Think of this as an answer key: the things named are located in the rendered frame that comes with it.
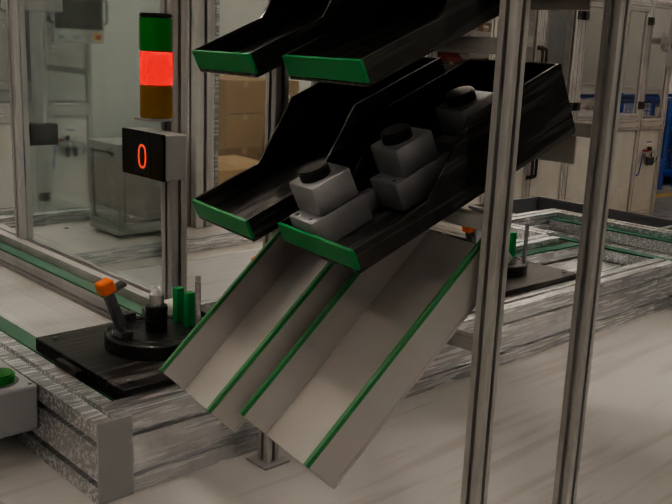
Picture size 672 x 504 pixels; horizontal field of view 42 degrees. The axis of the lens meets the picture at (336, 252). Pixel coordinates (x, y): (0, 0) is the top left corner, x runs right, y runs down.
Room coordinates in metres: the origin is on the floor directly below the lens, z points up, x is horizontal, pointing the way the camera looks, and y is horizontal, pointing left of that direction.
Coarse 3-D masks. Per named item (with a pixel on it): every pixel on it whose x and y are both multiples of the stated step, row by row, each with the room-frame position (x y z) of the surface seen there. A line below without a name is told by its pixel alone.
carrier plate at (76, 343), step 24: (48, 336) 1.16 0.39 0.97; (72, 336) 1.17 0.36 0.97; (96, 336) 1.17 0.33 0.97; (72, 360) 1.08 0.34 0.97; (96, 360) 1.08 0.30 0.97; (120, 360) 1.08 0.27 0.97; (96, 384) 1.03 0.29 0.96; (120, 384) 1.00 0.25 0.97; (144, 384) 1.00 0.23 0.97; (168, 384) 1.03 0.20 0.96
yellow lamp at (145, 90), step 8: (144, 88) 1.35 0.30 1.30; (152, 88) 1.35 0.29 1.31; (160, 88) 1.35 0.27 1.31; (168, 88) 1.36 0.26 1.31; (144, 96) 1.35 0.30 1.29; (152, 96) 1.35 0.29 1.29; (160, 96) 1.35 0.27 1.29; (168, 96) 1.36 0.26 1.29; (144, 104) 1.35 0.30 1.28; (152, 104) 1.35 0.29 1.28; (160, 104) 1.35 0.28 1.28; (168, 104) 1.36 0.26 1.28; (144, 112) 1.35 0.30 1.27; (152, 112) 1.35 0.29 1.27; (160, 112) 1.35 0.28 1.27; (168, 112) 1.36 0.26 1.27
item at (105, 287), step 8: (104, 280) 1.10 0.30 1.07; (112, 280) 1.10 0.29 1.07; (120, 280) 1.12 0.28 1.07; (96, 288) 1.10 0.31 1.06; (104, 288) 1.09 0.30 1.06; (112, 288) 1.10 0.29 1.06; (120, 288) 1.11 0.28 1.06; (104, 296) 1.09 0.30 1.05; (112, 296) 1.10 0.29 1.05; (112, 304) 1.10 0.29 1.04; (112, 312) 1.10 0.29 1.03; (120, 312) 1.11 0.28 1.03; (120, 320) 1.11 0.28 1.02; (120, 328) 1.11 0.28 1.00
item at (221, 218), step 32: (416, 64) 1.01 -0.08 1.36; (320, 96) 1.04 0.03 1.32; (352, 96) 1.06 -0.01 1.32; (384, 96) 0.93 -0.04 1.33; (288, 128) 1.02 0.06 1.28; (320, 128) 1.04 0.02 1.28; (352, 128) 0.91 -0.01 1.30; (288, 160) 1.02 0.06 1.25; (352, 160) 0.91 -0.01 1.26; (224, 192) 0.97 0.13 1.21; (256, 192) 0.97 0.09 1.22; (288, 192) 0.94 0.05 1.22; (224, 224) 0.90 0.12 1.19; (256, 224) 0.85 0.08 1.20
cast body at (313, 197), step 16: (320, 160) 0.82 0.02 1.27; (304, 176) 0.81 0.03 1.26; (320, 176) 0.80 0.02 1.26; (336, 176) 0.81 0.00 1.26; (304, 192) 0.80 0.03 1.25; (320, 192) 0.80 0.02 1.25; (336, 192) 0.81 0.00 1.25; (352, 192) 0.82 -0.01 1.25; (368, 192) 0.85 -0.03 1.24; (304, 208) 0.82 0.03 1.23; (320, 208) 0.80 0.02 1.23; (336, 208) 0.81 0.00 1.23; (352, 208) 0.82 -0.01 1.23; (368, 208) 0.83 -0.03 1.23; (304, 224) 0.80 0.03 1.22; (320, 224) 0.80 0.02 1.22; (336, 224) 0.81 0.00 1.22; (352, 224) 0.82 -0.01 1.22; (336, 240) 0.81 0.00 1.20
